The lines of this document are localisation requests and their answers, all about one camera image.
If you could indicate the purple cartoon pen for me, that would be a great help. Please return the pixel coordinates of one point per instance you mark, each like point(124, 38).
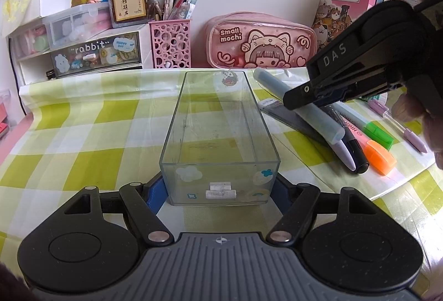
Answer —
point(343, 154)

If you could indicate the thin lilac pen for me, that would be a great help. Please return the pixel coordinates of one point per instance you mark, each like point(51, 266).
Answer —
point(405, 132)

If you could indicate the black pencil lead case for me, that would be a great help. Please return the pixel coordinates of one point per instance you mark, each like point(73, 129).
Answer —
point(275, 109)

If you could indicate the pink cat pencil case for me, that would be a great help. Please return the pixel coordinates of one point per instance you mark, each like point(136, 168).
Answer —
point(257, 40)

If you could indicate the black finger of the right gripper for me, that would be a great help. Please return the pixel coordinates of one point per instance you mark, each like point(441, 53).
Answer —
point(304, 96)

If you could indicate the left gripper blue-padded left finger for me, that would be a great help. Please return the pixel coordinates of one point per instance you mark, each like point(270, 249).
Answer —
point(141, 204)

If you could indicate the light blue pen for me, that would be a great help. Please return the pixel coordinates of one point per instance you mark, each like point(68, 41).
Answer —
point(326, 126)

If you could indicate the clear upper drawer box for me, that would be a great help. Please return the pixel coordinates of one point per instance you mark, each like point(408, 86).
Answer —
point(77, 24)

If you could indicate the pink cat book set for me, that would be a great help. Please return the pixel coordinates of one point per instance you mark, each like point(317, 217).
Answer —
point(332, 17)

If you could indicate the framed calligraphy sign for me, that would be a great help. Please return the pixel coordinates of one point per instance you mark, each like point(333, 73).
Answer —
point(129, 10)

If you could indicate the pink perforated pen holder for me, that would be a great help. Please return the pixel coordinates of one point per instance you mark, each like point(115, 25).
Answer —
point(171, 43)

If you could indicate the black marker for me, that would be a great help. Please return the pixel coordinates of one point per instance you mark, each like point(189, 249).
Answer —
point(351, 143)

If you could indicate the green highlighter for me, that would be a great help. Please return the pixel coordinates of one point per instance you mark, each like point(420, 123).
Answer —
point(369, 128)

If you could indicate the right hand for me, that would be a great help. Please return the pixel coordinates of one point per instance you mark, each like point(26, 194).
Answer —
point(408, 108)

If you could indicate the white drawer organizer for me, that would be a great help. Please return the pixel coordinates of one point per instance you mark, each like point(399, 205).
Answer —
point(31, 57)

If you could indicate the pink box at left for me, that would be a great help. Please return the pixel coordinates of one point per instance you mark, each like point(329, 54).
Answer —
point(4, 127)

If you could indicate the clear plastic organizer box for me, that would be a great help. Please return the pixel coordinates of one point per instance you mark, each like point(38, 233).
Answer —
point(218, 150)

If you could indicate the green checked tablecloth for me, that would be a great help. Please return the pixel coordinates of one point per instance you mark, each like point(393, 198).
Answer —
point(108, 129)

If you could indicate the orange pink highlighter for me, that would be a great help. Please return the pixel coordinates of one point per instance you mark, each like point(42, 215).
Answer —
point(379, 158)

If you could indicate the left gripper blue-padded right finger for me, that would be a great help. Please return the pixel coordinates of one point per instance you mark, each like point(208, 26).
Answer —
point(297, 205)

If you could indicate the clear rabbit drawer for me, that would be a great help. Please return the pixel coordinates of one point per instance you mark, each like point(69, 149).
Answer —
point(102, 53)

